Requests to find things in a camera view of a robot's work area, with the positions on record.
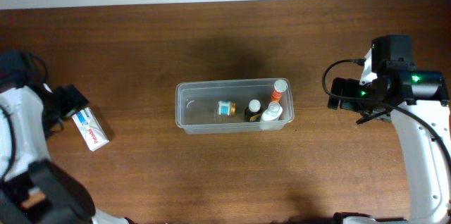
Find white Panadol box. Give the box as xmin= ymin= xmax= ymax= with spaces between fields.
xmin=72 ymin=107 xmax=109 ymax=151

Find clear plastic container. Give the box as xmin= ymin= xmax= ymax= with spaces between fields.
xmin=175 ymin=78 xmax=295 ymax=134

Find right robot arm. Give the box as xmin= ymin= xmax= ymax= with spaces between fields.
xmin=323 ymin=35 xmax=450 ymax=223

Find orange tube white cap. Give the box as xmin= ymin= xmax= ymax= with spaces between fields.
xmin=270 ymin=79 xmax=288 ymax=102

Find dark brown syrup bottle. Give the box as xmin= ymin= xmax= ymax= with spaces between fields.
xmin=245 ymin=99 xmax=262 ymax=122

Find white sanitizer bottle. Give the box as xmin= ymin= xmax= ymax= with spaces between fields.
xmin=260 ymin=101 xmax=283 ymax=122

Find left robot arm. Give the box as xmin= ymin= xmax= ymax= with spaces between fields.
xmin=1 ymin=51 xmax=131 ymax=223

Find right black cable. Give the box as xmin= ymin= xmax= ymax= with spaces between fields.
xmin=322 ymin=57 xmax=451 ymax=168

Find small jar gold lid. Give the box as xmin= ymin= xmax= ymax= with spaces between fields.
xmin=217 ymin=101 xmax=236 ymax=116

